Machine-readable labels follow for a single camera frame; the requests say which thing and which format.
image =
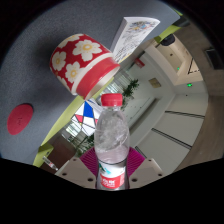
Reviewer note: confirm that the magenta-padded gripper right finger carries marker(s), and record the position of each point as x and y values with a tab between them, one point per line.
146	171

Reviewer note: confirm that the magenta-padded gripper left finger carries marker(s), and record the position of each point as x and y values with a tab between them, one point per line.
75	171

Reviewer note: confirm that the clear water bottle red cap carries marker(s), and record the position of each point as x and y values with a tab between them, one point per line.
111	140

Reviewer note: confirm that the small lime green table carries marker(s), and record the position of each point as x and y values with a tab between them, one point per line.
42	154

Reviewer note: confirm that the large lime green table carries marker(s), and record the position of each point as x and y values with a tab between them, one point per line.
63	121

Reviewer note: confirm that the white box red blue triangles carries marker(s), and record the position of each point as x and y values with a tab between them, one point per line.
87	116

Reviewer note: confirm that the flat round red coaster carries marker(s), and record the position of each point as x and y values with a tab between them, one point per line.
20	119

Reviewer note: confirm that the group of potted green plants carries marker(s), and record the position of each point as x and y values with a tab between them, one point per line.
130	90

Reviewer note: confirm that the green exit sign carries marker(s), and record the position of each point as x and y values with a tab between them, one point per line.
189	85

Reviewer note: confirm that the red mug white flowers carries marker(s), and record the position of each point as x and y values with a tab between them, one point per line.
83	63

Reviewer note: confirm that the red fire extinguisher box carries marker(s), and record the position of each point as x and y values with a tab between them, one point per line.
139	62

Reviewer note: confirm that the black bag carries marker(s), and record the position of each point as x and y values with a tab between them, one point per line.
167	39

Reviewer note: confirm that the colourful printed magazine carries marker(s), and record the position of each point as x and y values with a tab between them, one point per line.
135	35

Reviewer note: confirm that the lime green chair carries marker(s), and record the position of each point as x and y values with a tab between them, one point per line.
168	30

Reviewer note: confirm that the gold framed wall picture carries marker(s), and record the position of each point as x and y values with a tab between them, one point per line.
155	82

